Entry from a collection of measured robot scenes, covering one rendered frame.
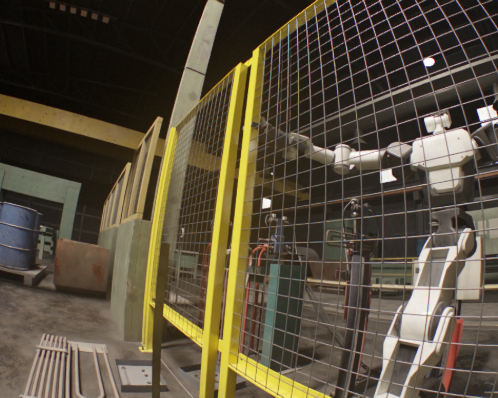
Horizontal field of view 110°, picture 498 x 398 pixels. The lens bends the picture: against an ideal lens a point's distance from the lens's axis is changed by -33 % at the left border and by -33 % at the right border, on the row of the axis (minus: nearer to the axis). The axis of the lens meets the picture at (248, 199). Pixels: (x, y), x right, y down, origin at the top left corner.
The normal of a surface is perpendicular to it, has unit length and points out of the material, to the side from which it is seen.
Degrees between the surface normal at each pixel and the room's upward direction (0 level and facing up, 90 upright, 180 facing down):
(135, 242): 90
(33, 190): 90
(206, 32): 90
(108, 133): 90
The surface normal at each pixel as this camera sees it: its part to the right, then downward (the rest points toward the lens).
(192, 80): 0.58, -0.14
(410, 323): -0.89, -0.28
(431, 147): -0.76, -0.26
